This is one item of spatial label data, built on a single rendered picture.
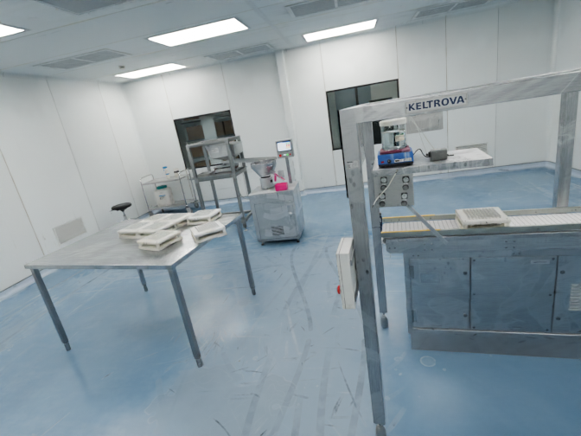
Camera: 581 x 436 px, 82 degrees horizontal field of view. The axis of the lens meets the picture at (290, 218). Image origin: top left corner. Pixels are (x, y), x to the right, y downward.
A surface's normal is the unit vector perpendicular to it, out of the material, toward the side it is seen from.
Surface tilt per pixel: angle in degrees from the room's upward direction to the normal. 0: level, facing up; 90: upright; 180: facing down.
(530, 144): 90
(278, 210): 89
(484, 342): 90
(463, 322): 90
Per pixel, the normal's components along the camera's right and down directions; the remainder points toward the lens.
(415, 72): -0.16, 0.32
